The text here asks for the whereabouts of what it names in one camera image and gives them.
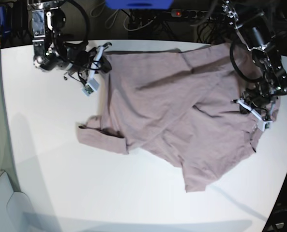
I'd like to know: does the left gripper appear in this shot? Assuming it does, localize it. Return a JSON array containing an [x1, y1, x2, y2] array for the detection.
[[242, 88, 278, 111]]

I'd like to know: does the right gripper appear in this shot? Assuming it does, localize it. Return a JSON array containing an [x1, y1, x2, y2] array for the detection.
[[65, 47, 112, 75]]

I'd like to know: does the mauve t-shirt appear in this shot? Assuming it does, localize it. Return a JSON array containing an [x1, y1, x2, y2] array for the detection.
[[76, 43, 281, 193]]

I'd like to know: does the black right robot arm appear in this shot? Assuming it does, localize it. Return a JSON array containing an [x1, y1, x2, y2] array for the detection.
[[27, 0, 112, 75]]

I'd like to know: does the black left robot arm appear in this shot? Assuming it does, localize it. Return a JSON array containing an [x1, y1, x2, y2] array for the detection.
[[205, 0, 287, 111]]

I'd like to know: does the blue box overhead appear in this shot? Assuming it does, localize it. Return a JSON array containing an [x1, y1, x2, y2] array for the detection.
[[105, 0, 173, 9]]

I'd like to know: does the black power strip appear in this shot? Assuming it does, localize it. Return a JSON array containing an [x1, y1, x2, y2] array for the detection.
[[170, 9, 226, 23]]

